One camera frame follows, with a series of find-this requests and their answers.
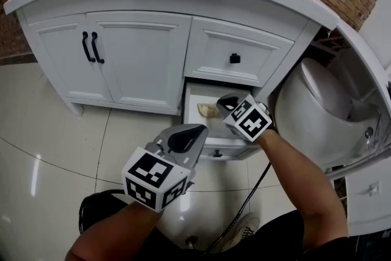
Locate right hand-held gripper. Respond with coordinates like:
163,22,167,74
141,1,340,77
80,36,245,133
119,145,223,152
216,92,273,142

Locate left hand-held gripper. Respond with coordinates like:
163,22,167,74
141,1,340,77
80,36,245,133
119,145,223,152
121,123,210,213

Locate tan item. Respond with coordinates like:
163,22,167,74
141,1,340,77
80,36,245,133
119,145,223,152
197,103,221,119

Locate white drawer with black knob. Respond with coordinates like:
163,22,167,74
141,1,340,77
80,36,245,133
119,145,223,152
182,78,261,162

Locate person's left forearm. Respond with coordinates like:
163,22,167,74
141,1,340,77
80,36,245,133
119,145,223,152
65,200,163,261

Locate person's right forearm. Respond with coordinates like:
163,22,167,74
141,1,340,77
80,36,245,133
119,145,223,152
258,128,349,250

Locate white closed drawer front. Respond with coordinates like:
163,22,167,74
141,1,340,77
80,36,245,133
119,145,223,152
185,15,296,88

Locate white toilet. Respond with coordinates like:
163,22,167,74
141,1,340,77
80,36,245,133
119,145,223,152
273,56,382,168

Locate person's beige shoe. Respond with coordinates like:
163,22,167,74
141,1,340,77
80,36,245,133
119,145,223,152
218,212,260,253

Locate wide white cabinet door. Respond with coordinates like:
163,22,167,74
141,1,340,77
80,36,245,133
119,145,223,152
86,10,192,111

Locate person's black trousers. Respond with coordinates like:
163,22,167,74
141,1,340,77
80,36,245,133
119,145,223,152
146,209,306,261

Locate white curved panel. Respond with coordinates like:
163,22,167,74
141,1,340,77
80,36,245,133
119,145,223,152
331,0,391,175

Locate narrow white cabinet door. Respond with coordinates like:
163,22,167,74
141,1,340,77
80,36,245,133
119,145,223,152
29,13,114,103

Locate white vanity cabinet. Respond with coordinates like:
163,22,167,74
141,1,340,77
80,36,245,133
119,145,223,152
15,0,321,117

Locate person's black sleeve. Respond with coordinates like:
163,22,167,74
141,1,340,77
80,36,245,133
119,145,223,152
301,237,351,261

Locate thin black cable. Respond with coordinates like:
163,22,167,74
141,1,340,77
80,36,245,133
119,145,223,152
200,161,272,257

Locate black cabinet door handle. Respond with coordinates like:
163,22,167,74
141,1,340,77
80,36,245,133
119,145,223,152
90,32,106,64
81,31,97,64

